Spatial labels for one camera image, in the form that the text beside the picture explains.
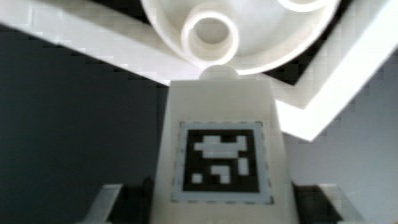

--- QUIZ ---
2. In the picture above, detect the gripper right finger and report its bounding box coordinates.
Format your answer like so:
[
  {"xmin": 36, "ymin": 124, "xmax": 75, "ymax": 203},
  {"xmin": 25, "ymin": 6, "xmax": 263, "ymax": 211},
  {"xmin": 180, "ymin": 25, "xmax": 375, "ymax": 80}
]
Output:
[{"xmin": 294, "ymin": 184, "xmax": 365, "ymax": 224}]

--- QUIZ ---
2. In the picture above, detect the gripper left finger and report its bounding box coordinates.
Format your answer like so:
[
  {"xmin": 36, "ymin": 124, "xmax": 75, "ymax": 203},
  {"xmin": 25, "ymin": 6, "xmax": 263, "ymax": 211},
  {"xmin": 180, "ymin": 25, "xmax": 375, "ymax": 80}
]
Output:
[{"xmin": 77, "ymin": 177, "xmax": 155, "ymax": 224}]

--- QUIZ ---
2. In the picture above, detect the white right fence bar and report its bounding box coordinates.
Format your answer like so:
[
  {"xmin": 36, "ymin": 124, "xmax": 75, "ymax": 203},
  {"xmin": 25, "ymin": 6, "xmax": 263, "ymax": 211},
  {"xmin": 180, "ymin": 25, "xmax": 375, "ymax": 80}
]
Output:
[{"xmin": 263, "ymin": 0, "xmax": 398, "ymax": 141}]

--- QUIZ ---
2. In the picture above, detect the white fence bar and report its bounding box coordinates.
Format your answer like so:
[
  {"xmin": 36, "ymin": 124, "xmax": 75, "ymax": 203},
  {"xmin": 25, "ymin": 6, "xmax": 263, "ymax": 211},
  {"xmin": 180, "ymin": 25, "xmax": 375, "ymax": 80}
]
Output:
[
  {"xmin": 263, "ymin": 0, "xmax": 398, "ymax": 141},
  {"xmin": 0, "ymin": 0, "xmax": 201, "ymax": 84}
]

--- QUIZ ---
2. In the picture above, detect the white front fence bar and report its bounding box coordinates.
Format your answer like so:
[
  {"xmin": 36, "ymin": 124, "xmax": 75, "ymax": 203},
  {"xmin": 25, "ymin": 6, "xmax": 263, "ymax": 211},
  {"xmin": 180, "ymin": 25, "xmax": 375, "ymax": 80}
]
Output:
[{"xmin": 0, "ymin": 0, "xmax": 201, "ymax": 84}]

